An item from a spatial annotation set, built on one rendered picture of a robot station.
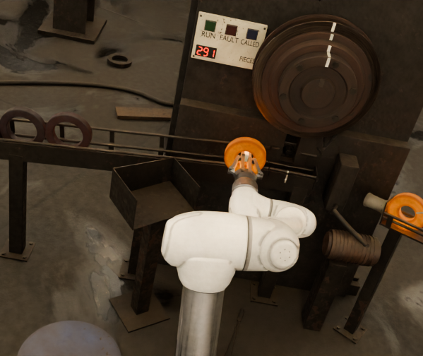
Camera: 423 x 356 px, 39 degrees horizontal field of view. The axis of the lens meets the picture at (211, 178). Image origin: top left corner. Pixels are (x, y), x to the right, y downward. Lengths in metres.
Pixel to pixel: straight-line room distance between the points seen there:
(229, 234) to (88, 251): 1.65
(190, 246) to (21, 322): 1.40
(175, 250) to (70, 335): 0.76
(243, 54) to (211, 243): 1.15
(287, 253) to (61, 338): 0.93
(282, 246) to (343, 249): 1.17
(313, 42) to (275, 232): 0.97
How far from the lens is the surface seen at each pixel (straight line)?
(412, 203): 2.47
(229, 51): 2.37
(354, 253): 2.55
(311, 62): 2.16
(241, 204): 1.94
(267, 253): 1.37
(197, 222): 1.38
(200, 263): 1.39
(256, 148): 2.23
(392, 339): 3.01
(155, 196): 2.35
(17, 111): 2.52
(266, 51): 2.22
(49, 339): 2.05
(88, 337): 2.05
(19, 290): 2.78
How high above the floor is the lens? 2.01
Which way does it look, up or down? 34 degrees down
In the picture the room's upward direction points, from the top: 13 degrees clockwise
